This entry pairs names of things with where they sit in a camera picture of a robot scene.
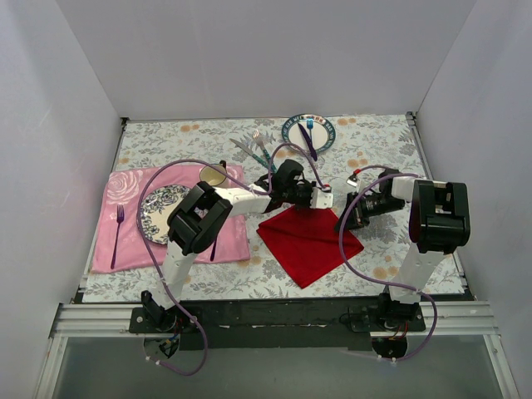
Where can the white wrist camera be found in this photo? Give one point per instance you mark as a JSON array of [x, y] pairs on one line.
[[353, 180], [321, 197]]

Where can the blue floral plate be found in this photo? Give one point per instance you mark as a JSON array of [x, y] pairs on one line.
[[155, 210]]

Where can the cream enamel mug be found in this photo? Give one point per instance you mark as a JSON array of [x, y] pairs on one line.
[[215, 175]]

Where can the blue fork on plate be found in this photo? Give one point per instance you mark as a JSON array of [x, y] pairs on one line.
[[310, 127]]

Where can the red cloth napkin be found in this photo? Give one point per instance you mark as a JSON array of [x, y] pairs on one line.
[[304, 242]]

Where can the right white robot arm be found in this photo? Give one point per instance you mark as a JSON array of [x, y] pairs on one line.
[[439, 223]]

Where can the teal handled fork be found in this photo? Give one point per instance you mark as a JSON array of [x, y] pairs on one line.
[[259, 141]]

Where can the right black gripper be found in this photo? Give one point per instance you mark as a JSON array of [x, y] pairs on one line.
[[351, 211]]

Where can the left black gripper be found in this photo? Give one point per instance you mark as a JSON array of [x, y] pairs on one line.
[[307, 195]]

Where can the purple knife on plate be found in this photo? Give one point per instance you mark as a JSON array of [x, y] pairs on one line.
[[308, 142]]

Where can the pink floral placemat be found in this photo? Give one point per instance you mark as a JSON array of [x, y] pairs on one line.
[[125, 187]]

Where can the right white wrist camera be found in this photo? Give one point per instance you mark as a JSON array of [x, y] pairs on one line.
[[353, 180]]

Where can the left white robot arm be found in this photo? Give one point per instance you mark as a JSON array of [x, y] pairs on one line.
[[194, 225]]

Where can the purple fork on placemat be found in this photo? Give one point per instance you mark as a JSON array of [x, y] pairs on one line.
[[120, 216]]

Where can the purple spoon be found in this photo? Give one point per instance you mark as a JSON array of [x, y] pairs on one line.
[[213, 251]]

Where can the teal handled knife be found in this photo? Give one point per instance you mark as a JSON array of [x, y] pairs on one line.
[[262, 159]]

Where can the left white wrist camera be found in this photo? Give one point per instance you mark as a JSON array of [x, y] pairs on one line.
[[321, 197]]

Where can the white plate blue rim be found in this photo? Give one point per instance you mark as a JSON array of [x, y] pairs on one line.
[[313, 133]]

